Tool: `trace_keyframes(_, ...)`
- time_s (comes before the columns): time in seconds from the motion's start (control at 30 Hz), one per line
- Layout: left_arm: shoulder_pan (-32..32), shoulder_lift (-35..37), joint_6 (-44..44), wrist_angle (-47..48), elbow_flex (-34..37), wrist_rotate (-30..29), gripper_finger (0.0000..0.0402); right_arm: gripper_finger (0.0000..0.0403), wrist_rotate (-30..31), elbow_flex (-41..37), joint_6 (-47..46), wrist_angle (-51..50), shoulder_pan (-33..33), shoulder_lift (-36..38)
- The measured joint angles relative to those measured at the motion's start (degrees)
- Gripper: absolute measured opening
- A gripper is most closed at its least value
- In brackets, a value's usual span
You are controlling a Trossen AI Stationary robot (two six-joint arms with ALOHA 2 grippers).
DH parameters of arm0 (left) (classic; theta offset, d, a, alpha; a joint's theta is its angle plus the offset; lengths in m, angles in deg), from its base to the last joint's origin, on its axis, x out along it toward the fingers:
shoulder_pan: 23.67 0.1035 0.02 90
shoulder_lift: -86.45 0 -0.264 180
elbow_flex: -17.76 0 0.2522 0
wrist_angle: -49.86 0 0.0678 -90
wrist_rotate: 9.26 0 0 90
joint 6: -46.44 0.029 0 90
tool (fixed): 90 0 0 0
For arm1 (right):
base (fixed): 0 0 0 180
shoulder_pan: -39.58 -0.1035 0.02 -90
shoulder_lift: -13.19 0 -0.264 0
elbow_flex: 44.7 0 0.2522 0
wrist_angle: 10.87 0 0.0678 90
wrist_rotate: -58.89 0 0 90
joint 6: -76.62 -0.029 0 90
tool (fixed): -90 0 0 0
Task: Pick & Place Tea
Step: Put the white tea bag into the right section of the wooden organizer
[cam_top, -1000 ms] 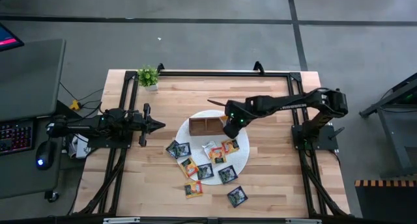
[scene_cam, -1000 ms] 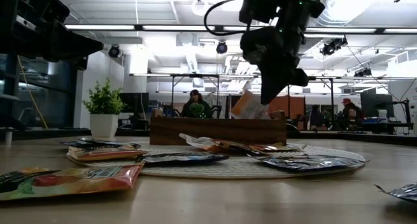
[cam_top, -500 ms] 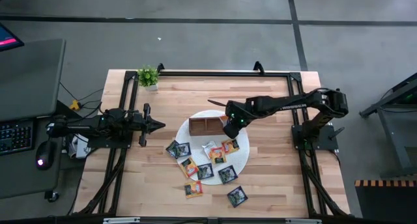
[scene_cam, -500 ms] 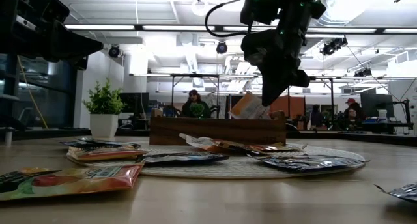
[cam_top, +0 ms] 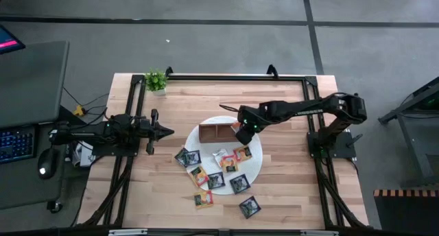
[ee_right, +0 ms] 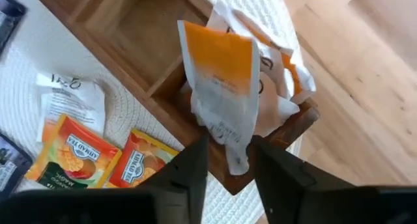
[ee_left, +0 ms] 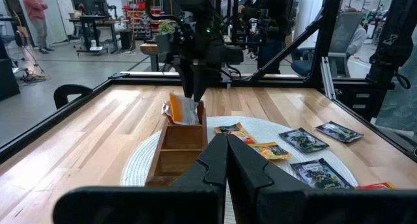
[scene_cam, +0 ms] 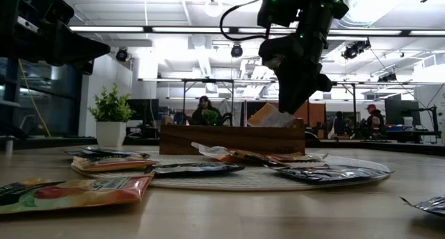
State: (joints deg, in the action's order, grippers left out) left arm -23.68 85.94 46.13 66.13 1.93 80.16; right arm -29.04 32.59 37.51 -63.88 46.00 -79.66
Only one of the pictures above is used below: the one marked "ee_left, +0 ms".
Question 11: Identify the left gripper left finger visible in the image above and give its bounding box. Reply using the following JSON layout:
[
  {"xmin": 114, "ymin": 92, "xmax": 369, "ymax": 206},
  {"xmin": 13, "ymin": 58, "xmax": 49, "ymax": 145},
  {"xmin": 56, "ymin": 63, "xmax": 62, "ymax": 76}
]
[{"xmin": 53, "ymin": 133, "xmax": 228, "ymax": 224}]

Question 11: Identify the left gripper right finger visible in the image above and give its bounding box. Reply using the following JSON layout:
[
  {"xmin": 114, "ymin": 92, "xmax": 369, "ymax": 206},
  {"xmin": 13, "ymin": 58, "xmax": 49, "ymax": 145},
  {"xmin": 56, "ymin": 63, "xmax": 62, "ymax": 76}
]
[{"xmin": 227, "ymin": 134, "xmax": 417, "ymax": 224}]

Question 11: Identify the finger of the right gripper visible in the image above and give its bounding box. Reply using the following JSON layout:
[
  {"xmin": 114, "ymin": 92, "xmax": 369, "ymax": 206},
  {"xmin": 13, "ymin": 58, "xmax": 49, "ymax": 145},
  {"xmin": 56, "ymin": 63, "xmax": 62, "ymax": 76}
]
[
  {"xmin": 173, "ymin": 59, "xmax": 195, "ymax": 100},
  {"xmin": 194, "ymin": 65, "xmax": 223, "ymax": 103}
]

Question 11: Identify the white orange tea sachet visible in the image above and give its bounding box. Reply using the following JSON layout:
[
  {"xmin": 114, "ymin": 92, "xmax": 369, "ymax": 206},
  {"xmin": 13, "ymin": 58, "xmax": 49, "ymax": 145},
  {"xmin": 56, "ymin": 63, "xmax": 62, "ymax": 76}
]
[
  {"xmin": 162, "ymin": 100, "xmax": 173, "ymax": 119},
  {"xmin": 168, "ymin": 92, "xmax": 200, "ymax": 126}
]

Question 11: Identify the wooden three-compartment box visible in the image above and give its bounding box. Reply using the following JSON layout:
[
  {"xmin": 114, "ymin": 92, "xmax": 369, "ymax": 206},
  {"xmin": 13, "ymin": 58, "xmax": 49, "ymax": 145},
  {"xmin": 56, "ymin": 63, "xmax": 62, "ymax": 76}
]
[{"xmin": 145, "ymin": 100, "xmax": 209, "ymax": 188}]

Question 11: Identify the dark blue tea sachet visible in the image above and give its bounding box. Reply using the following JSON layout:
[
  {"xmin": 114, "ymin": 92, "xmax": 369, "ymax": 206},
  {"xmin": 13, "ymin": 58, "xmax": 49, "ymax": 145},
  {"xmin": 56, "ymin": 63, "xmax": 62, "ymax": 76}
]
[
  {"xmin": 289, "ymin": 158, "xmax": 354, "ymax": 189},
  {"xmin": 278, "ymin": 127, "xmax": 330, "ymax": 154}
]

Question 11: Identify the silver packet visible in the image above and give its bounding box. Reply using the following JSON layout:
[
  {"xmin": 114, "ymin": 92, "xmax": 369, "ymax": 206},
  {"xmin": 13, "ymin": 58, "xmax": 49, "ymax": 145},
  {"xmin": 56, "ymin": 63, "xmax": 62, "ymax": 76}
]
[{"xmin": 314, "ymin": 120, "xmax": 364, "ymax": 143}]

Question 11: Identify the green background plant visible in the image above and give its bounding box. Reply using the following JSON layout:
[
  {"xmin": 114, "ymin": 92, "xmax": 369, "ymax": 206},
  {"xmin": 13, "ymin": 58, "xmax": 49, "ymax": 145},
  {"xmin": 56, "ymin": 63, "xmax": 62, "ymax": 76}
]
[{"xmin": 158, "ymin": 19, "xmax": 176, "ymax": 36}]

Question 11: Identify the wooden top stool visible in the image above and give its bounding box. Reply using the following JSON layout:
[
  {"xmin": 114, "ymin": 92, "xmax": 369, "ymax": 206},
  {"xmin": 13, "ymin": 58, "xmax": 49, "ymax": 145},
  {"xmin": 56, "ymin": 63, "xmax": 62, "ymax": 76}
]
[{"xmin": 139, "ymin": 43, "xmax": 160, "ymax": 72}]

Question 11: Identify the white round woven placemat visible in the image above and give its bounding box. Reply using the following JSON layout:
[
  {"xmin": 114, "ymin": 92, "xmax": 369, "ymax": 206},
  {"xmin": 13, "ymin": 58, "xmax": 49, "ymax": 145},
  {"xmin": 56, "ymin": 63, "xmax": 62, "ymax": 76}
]
[{"xmin": 119, "ymin": 115, "xmax": 359, "ymax": 224}]

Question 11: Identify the shelf with red bins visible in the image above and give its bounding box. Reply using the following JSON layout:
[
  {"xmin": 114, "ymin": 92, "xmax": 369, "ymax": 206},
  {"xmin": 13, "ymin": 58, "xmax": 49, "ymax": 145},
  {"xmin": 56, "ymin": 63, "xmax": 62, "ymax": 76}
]
[{"xmin": 122, "ymin": 0, "xmax": 164, "ymax": 39}]

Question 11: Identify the black waste bin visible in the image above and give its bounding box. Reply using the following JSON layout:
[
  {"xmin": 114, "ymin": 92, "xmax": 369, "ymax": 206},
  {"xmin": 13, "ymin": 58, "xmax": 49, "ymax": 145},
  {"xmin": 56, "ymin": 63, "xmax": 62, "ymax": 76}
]
[{"xmin": 119, "ymin": 29, "xmax": 133, "ymax": 51}]

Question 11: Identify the person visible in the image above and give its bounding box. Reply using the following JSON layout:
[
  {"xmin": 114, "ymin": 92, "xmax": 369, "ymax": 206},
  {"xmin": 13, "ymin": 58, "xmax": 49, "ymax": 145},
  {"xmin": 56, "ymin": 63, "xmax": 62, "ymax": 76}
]
[
  {"xmin": 240, "ymin": 0, "xmax": 296, "ymax": 75},
  {"xmin": 74, "ymin": 3, "xmax": 86, "ymax": 20},
  {"xmin": 345, "ymin": 7, "xmax": 367, "ymax": 57},
  {"xmin": 22, "ymin": 0, "xmax": 55, "ymax": 54}
]

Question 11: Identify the black workshop desk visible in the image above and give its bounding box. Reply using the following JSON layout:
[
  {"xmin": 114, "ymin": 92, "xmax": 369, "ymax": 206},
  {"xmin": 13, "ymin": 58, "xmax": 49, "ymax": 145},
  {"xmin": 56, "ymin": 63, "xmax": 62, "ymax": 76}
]
[{"xmin": 68, "ymin": 15, "xmax": 130, "ymax": 57}]

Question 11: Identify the grey office chair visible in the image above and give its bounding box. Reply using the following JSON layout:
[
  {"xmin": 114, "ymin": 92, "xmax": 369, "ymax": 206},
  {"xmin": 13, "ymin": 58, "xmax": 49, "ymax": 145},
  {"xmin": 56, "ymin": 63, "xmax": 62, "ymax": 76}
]
[{"xmin": 291, "ymin": 11, "xmax": 366, "ymax": 77}]

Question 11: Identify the black floor box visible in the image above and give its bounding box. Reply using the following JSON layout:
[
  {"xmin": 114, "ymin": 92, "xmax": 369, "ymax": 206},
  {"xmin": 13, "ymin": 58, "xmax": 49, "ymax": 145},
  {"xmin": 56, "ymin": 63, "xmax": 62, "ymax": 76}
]
[{"xmin": 0, "ymin": 57, "xmax": 21, "ymax": 102}]

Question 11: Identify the black aluminium rig frame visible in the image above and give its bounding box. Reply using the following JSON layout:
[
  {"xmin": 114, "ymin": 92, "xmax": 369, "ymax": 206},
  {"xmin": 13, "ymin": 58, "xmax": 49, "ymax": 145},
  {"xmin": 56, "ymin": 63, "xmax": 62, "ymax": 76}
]
[{"xmin": 0, "ymin": 0, "xmax": 417, "ymax": 163}]

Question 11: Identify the black frame handle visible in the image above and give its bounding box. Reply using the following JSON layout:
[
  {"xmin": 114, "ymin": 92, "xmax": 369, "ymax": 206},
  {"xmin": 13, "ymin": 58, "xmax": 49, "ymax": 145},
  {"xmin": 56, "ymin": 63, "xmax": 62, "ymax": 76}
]
[{"xmin": 53, "ymin": 83, "xmax": 94, "ymax": 110}]

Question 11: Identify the orange floor cable heap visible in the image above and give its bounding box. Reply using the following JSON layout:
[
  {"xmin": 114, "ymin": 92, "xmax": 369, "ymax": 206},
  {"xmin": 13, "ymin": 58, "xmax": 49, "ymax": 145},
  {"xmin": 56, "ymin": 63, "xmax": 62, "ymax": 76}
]
[{"xmin": 12, "ymin": 70, "xmax": 51, "ymax": 85}]

